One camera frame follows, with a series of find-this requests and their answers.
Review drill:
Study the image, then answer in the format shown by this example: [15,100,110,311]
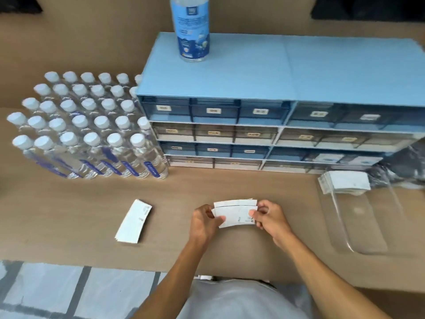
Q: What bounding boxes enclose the thick stack of white labels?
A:
[318,170,371,196]

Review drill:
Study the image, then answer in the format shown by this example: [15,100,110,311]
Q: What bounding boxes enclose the person's right hand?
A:
[248,200,295,245]

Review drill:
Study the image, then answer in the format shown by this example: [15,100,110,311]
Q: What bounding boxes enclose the white paper label bundle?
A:
[212,198,259,229]

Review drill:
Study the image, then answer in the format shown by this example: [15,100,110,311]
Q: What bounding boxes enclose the person's left forearm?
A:
[132,236,217,319]

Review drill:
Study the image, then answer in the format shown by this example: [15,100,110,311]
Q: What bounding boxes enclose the person's white shirt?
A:
[177,278,315,319]

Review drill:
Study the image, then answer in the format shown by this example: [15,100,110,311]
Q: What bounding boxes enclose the blue drawer cabinet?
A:
[260,38,425,175]
[136,32,298,172]

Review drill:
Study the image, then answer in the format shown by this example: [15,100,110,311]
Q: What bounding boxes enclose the person's right forearm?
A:
[273,233,393,319]

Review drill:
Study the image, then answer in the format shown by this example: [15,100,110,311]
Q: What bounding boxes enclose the dark blurred object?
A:
[0,0,44,14]
[311,0,425,21]

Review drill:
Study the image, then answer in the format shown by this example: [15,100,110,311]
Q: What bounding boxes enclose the crumpled clear plastic bag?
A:
[367,137,425,191]

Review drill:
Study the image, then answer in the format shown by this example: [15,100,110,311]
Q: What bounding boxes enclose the clear plastic drawer tray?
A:
[317,176,411,256]

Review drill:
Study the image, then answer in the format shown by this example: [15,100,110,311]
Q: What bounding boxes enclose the group of clear water bottles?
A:
[6,71,170,181]

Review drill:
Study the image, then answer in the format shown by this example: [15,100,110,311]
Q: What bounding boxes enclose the small white label pile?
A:
[114,199,153,245]

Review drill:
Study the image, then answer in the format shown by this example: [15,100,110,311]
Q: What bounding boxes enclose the tall blue-labelled water bottle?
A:
[169,0,211,63]

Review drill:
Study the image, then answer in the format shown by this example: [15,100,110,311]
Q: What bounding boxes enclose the person's left hand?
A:
[189,204,227,246]

